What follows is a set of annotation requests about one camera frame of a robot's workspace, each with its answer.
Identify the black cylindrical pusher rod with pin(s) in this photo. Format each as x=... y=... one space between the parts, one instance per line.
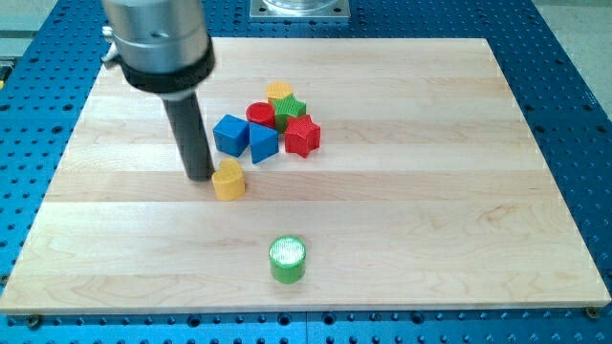
x=186 y=122

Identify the yellow heart block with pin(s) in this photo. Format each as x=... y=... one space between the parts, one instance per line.
x=228 y=180

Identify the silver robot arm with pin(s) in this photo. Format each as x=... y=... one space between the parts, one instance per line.
x=163 y=48

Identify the blue cube block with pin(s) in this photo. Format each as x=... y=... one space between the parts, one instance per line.
x=231 y=135

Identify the red cylinder block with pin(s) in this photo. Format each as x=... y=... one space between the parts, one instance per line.
x=261 y=113

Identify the blue triangle block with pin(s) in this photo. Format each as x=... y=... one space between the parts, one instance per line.
x=263 y=142

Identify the yellow cylinder block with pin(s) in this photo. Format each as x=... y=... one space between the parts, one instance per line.
x=277 y=90

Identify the green star block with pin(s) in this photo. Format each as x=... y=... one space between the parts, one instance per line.
x=285 y=108

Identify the red star block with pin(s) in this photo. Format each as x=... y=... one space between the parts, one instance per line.
x=302 y=136

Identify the blue perforated table plate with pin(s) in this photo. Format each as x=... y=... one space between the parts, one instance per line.
x=49 y=86

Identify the green cylinder block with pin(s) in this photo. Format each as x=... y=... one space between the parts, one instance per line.
x=287 y=258

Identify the wooden board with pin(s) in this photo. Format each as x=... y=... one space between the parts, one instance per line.
x=428 y=191

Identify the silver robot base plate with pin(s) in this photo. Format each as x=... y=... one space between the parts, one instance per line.
x=299 y=9

